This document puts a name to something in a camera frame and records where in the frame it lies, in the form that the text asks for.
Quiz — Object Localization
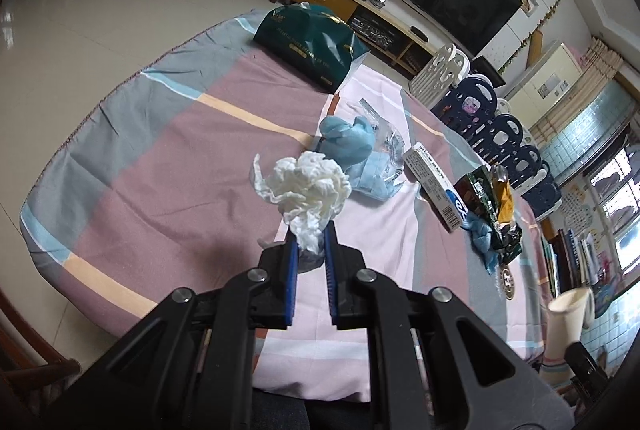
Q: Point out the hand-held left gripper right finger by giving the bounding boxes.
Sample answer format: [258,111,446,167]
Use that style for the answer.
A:
[323,221,576,430]

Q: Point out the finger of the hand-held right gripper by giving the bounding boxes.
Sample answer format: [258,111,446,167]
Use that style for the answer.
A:
[565,341,614,407]

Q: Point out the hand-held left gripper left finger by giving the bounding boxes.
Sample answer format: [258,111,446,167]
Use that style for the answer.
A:
[45,229,302,430]

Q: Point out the striped paper cup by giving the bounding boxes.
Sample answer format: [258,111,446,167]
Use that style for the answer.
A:
[542,286,596,391]

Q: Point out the white tissue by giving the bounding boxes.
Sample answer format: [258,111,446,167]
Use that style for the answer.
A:
[250,151,352,271]

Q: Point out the small white box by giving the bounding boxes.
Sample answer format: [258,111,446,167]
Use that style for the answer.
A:
[402,141,471,233]

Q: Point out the yellow chip bag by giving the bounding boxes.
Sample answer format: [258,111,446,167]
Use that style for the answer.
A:
[490,164,516,227]

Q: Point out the stack of books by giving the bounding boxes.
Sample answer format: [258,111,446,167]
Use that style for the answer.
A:
[540,225,617,297]

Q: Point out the plaid tablecloth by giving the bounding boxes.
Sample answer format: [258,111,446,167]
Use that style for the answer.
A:
[19,10,551,363]

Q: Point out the light blue plastic bag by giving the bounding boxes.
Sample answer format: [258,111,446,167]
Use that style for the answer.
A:
[465,215,501,257]

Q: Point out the clear plastic wrapper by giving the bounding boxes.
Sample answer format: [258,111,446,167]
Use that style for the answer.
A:
[345,98,407,161]

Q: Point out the green snack bag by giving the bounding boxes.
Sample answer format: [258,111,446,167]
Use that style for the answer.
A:
[452,167,523,273]

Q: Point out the navy and white playpen fence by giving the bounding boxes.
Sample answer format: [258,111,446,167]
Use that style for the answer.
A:
[409,43,563,221]

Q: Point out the green tissue pack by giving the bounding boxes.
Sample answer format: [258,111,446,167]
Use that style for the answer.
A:
[252,3,371,94]

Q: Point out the black stereo unit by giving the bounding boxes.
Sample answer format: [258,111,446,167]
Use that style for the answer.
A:
[350,13,402,52]

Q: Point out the black monitor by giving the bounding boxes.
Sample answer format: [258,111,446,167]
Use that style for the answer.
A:
[467,55,507,87]

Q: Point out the beige curtain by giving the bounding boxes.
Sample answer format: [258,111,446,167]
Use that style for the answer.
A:
[530,35,626,146]

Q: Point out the white standing air conditioner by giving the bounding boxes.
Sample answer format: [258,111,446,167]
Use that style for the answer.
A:
[505,39,586,126]

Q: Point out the artificial ivy garland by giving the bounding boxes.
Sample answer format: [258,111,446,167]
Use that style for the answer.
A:
[500,0,569,72]

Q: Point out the wall charts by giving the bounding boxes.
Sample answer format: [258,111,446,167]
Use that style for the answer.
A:
[560,180,602,237]

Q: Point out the wooden sofa frame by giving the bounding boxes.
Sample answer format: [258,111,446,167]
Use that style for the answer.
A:
[0,290,82,413]

